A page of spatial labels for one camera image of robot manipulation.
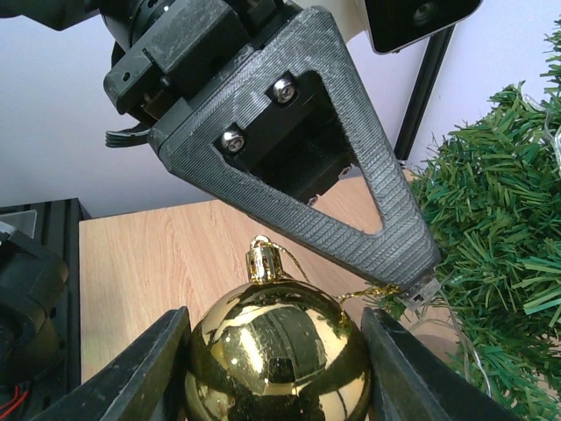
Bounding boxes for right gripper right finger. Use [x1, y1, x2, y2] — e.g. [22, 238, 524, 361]
[361, 308, 518, 421]

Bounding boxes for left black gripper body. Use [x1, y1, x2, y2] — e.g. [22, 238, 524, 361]
[101, 0, 369, 207]

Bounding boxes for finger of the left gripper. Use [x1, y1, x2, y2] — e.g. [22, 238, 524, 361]
[149, 7, 439, 288]

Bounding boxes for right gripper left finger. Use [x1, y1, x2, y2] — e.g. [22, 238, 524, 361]
[34, 306, 190, 420]

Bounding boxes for small green christmas tree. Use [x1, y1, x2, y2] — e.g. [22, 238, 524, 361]
[363, 12, 561, 421]

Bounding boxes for clear string lights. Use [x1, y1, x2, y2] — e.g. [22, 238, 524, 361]
[401, 94, 561, 396]

